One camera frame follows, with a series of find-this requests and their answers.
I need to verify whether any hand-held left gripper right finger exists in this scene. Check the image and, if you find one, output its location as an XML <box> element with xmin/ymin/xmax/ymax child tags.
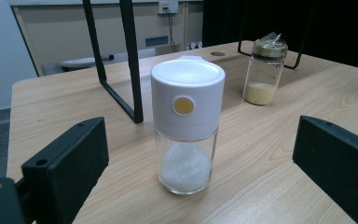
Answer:
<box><xmin>292</xmin><ymin>115</ymin><xmax>358</xmax><ymax>224</ymax></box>

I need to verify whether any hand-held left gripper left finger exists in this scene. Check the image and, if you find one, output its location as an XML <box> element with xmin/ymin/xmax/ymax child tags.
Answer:
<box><xmin>21</xmin><ymin>116</ymin><xmax>110</xmax><ymax>224</ymax></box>

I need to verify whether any clear-lid jar of yellow granules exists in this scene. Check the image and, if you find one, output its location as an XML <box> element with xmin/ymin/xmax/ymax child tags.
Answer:
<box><xmin>242</xmin><ymin>31</ymin><xmax>289</xmax><ymax>106</ymax></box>

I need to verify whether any black metal shelf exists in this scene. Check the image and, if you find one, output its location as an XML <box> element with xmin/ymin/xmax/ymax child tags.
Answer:
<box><xmin>82</xmin><ymin>0</ymin><xmax>316</xmax><ymax>125</ymax></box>

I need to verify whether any white-lid glass salt jar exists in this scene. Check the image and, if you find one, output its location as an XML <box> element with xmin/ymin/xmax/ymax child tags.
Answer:
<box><xmin>150</xmin><ymin>55</ymin><xmax>227</xmax><ymax>196</ymax></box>

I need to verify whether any white round base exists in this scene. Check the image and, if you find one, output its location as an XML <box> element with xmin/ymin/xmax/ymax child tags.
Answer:
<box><xmin>59</xmin><ymin>55</ymin><xmax>116</xmax><ymax>71</ymax></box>

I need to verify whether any black curtain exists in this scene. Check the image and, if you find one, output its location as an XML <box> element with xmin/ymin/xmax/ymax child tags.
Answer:
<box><xmin>202</xmin><ymin>0</ymin><xmax>358</xmax><ymax>73</ymax></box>

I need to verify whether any black socket cable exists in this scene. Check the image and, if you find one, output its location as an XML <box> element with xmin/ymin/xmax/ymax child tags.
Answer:
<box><xmin>166</xmin><ymin>7</ymin><xmax>179</xmax><ymax>53</ymax></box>

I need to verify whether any white wall socket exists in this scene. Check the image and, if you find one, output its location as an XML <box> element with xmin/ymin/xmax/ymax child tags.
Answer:
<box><xmin>158</xmin><ymin>0</ymin><xmax>179</xmax><ymax>15</ymax></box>

